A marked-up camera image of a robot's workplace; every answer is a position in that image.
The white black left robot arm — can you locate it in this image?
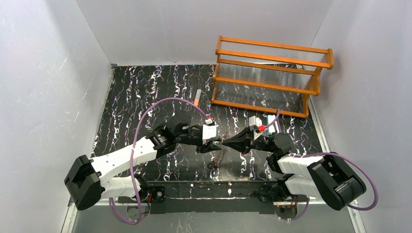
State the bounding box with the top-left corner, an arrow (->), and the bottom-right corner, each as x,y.
64,123 -> 222,210

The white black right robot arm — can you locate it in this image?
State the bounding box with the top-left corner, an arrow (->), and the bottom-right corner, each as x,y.
223,128 -> 367,210

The grey orange marker pen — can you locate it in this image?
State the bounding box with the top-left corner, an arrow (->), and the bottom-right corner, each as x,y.
193,89 -> 202,107

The orange wooden two-tier shelf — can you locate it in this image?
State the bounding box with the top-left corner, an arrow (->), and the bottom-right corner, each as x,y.
211,36 -> 335,118

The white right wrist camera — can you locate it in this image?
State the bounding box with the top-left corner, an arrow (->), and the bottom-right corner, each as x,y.
248,116 -> 266,141

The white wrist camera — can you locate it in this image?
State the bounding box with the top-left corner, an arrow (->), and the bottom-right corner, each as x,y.
202,117 -> 219,144
248,116 -> 266,141

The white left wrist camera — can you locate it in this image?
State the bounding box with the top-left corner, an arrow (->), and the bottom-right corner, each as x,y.
202,117 -> 219,144

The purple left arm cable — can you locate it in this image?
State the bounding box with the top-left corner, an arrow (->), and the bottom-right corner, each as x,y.
108,97 -> 211,225

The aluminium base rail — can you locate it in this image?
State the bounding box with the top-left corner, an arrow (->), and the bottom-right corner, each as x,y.
62,181 -> 365,233

